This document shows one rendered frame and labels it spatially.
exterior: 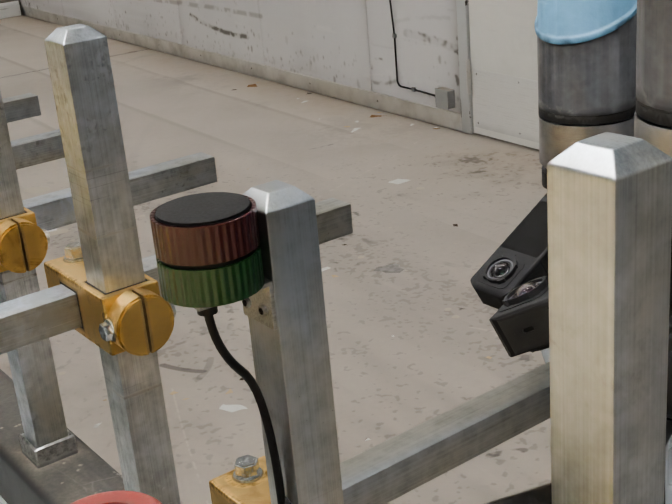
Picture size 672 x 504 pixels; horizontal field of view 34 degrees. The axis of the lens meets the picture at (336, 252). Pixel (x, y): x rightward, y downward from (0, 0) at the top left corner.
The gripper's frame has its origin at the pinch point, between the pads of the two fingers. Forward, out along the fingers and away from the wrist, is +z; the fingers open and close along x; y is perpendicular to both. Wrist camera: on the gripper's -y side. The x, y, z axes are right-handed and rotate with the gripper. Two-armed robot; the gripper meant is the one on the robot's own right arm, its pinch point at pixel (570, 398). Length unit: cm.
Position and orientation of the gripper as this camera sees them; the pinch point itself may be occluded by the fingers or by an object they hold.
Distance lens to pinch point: 96.7
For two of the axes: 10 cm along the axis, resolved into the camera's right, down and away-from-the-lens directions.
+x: -6.0, -2.4, 7.6
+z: 0.8, 9.3, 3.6
